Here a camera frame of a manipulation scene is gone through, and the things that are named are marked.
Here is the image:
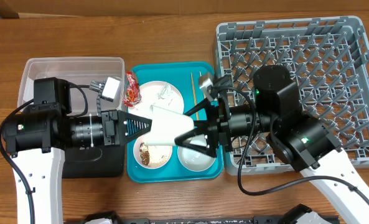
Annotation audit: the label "clear plastic bin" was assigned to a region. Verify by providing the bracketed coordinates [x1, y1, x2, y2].
[17, 57, 127, 111]

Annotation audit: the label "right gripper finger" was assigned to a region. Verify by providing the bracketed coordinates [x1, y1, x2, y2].
[174, 125, 217, 157]
[184, 101, 210, 116]

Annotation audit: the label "white cup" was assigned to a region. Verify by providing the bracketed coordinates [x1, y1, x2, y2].
[144, 105, 194, 146]

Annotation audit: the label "black food waste tray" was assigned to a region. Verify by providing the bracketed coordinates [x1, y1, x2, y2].
[62, 146, 126, 179]

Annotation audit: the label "pink round plate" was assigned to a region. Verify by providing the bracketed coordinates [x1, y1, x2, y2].
[128, 81, 184, 118]

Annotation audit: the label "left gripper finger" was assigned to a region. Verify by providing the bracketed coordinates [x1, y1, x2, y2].
[118, 126, 151, 146]
[118, 110, 152, 125]

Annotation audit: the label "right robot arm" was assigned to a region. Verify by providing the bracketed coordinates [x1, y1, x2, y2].
[174, 65, 369, 223]

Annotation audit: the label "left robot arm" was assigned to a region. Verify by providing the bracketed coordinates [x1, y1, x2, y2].
[0, 77, 152, 223]

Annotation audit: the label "red snack wrapper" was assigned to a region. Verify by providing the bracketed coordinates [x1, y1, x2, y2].
[123, 72, 141, 107]

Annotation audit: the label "left wooden chopstick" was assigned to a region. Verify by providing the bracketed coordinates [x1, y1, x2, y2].
[190, 73, 199, 120]

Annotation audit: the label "rice and meat leftovers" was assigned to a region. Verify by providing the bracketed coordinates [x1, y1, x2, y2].
[139, 142, 171, 167]

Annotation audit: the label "white tissue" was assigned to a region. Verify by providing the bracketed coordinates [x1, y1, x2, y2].
[156, 83, 174, 105]

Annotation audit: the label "grey-white bowl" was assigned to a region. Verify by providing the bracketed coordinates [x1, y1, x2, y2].
[177, 147, 215, 172]

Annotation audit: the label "teal plastic tray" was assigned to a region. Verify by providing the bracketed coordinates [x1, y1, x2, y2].
[127, 62, 223, 183]

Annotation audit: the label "grey dishwasher rack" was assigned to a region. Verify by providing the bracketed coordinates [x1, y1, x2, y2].
[215, 16, 369, 168]

